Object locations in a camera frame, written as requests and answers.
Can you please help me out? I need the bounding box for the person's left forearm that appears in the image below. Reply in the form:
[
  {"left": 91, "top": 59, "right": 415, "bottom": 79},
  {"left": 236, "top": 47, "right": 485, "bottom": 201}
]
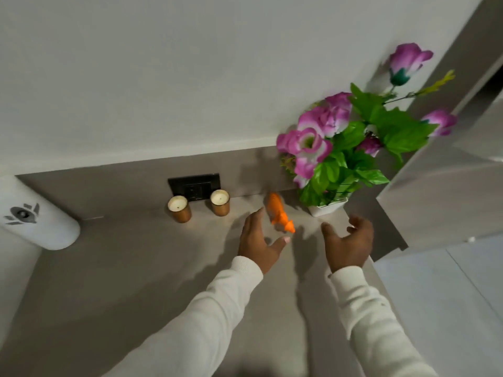
[{"left": 103, "top": 256, "right": 264, "bottom": 377}]

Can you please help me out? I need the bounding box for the person's right hand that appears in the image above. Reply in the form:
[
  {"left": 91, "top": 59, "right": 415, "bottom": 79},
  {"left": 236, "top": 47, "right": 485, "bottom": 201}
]
[{"left": 321, "top": 215, "right": 375, "bottom": 274}]

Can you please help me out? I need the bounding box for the white flower pot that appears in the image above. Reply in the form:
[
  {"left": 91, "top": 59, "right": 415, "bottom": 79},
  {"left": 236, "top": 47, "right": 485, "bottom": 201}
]
[{"left": 307, "top": 198, "right": 349, "bottom": 217}]

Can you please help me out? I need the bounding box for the artificial purple flower bouquet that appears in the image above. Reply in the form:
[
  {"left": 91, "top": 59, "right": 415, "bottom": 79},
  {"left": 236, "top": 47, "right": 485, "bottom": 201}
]
[{"left": 276, "top": 43, "right": 458, "bottom": 208}]

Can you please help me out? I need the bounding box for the white cylindrical device with logo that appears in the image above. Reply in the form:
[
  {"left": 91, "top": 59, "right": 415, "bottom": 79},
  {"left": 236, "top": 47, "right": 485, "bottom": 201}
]
[{"left": 0, "top": 176, "right": 81, "bottom": 251}]

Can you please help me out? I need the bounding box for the orange toy animal figure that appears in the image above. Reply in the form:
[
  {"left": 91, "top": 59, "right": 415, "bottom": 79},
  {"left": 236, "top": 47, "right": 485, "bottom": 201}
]
[{"left": 266, "top": 192, "right": 296, "bottom": 234}]

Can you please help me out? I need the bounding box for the copper candle jar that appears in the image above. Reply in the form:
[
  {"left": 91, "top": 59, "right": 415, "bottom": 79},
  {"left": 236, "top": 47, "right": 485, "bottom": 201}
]
[
  {"left": 210, "top": 189, "right": 231, "bottom": 217},
  {"left": 167, "top": 195, "right": 193, "bottom": 224}
]

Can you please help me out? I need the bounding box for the person's left hand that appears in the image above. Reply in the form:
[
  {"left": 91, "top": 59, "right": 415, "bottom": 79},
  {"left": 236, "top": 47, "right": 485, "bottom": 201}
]
[{"left": 237, "top": 207, "right": 291, "bottom": 275}]

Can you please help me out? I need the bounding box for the person's right forearm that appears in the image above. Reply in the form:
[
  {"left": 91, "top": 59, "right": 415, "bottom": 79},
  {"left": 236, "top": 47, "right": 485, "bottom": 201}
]
[{"left": 329, "top": 265, "right": 440, "bottom": 377}]

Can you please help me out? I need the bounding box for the black wall socket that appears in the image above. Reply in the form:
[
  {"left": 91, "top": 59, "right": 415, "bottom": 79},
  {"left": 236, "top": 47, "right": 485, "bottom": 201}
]
[{"left": 168, "top": 173, "right": 221, "bottom": 203}]

